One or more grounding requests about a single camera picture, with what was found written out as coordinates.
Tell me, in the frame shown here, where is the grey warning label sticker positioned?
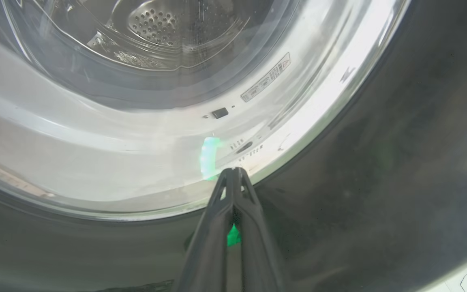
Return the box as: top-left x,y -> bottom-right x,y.
240,53 -> 291,103

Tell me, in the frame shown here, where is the steel washing machine drum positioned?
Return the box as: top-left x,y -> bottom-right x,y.
2,0 -> 299,71

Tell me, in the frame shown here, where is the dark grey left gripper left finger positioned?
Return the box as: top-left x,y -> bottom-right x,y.
175,167 -> 234,292

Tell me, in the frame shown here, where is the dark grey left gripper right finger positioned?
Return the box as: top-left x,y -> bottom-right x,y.
233,167 -> 287,292

